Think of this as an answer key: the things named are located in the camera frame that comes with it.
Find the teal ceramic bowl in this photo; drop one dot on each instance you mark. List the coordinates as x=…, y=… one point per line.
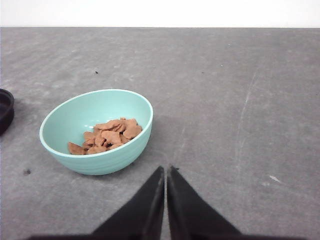
x=68, y=121

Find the pile of brown beef cubes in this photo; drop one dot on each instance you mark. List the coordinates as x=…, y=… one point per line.
x=106, y=136

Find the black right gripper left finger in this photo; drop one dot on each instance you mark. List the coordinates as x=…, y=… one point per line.
x=141, y=217

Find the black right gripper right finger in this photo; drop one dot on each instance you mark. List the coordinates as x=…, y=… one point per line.
x=190, y=217

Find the black frying pan teal handle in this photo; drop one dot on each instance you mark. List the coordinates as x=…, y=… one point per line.
x=6, y=110

